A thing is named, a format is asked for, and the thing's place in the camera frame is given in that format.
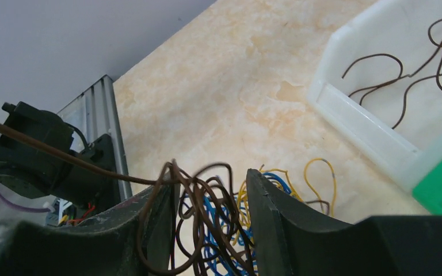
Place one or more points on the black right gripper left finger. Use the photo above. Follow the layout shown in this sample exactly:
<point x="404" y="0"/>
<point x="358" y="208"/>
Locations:
<point x="104" y="244"/>

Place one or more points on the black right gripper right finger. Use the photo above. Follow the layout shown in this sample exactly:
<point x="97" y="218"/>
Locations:
<point x="291" y="238"/>

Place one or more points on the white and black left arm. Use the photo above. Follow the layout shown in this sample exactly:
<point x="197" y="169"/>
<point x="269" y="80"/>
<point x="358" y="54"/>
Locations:
<point x="35" y="174"/>

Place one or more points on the white plastic bin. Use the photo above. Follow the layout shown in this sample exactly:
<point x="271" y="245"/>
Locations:
<point x="379" y="83"/>

